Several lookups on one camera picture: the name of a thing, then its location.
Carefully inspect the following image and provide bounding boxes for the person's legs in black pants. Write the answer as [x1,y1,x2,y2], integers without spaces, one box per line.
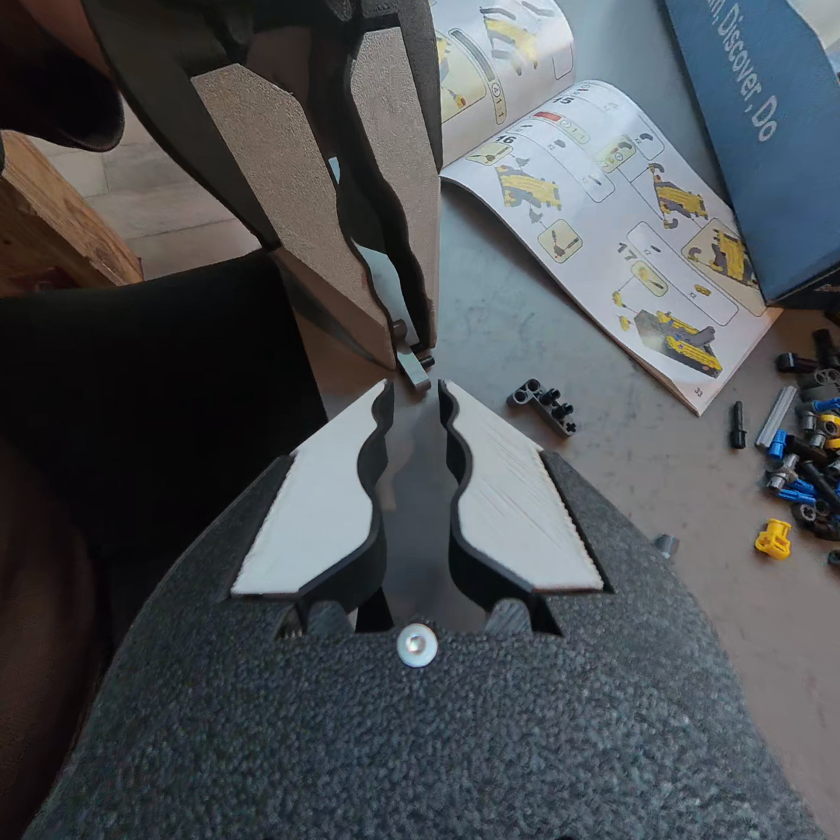
[0,252,329,592]

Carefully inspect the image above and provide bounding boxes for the person's brown sweater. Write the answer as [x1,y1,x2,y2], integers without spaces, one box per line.
[0,430,122,840]

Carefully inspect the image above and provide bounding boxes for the open instruction booklet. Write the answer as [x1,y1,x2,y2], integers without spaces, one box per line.
[436,0,783,418]

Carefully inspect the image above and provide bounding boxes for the grey desk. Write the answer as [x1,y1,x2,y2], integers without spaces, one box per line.
[292,0,840,808]

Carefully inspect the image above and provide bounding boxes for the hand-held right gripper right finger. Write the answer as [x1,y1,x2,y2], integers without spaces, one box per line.
[437,379,606,616]

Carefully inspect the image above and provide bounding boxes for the dark blue cardboard box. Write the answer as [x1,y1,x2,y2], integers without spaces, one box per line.
[663,0,840,311]

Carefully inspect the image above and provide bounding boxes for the pile of mixed small pieces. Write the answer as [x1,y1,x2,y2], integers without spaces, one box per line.
[755,327,840,567]

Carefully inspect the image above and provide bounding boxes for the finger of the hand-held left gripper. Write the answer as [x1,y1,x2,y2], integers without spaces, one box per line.
[189,62,401,371]
[341,25,443,350]

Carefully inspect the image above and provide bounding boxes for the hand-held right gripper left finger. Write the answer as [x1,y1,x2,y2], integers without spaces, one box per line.
[230,377,396,599]

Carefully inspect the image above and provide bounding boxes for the dark grey L-shaped beam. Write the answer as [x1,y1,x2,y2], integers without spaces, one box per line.
[394,319,436,395]
[506,378,579,438]

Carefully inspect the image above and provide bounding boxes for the small yellow connector piece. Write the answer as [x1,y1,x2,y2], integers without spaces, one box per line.
[754,518,792,560]

